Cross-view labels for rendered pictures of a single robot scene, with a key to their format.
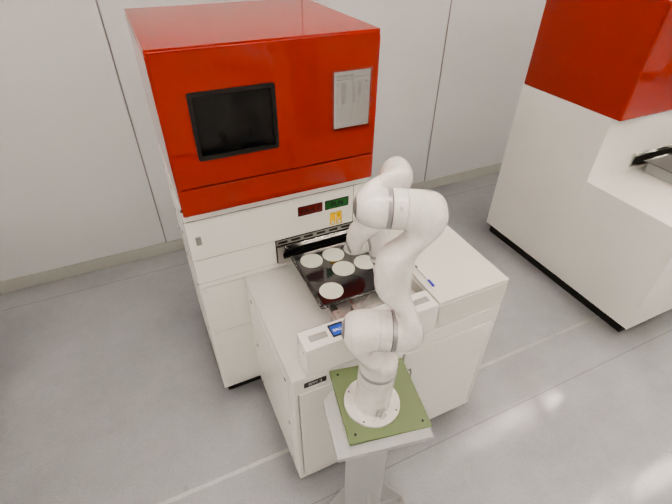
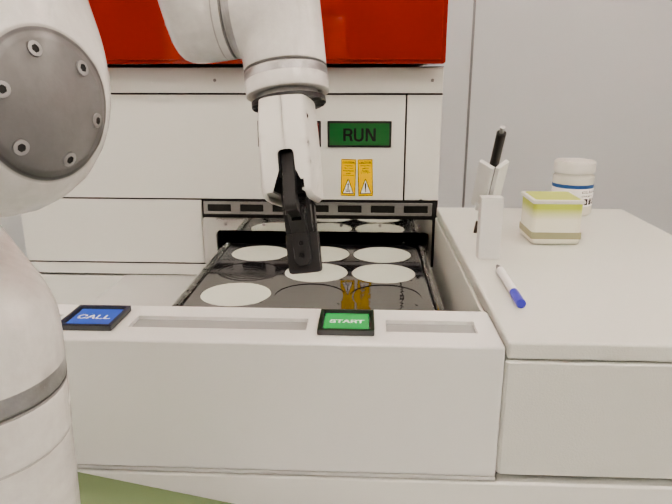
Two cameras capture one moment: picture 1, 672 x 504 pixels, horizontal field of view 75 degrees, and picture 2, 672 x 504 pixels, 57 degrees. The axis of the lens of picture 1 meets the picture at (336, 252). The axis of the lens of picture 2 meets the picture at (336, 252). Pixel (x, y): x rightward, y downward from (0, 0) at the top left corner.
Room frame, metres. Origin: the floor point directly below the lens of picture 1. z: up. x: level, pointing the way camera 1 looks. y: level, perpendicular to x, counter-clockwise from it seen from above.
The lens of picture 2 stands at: (0.65, -0.51, 1.20)
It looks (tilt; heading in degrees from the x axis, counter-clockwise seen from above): 16 degrees down; 28
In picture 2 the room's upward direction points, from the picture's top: straight up
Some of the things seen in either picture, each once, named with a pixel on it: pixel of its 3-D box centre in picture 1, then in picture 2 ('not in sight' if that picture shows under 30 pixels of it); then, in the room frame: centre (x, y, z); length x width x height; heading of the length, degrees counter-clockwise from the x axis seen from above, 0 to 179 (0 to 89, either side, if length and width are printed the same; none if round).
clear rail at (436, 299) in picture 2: not in sight; (429, 276); (1.54, -0.20, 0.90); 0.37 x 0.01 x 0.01; 25
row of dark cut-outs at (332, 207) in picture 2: (320, 232); (316, 208); (1.66, 0.07, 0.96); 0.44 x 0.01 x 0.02; 115
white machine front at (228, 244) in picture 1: (283, 229); (224, 175); (1.59, 0.24, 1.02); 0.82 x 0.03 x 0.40; 115
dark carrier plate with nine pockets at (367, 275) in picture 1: (343, 268); (316, 273); (1.47, -0.03, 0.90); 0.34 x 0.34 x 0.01; 25
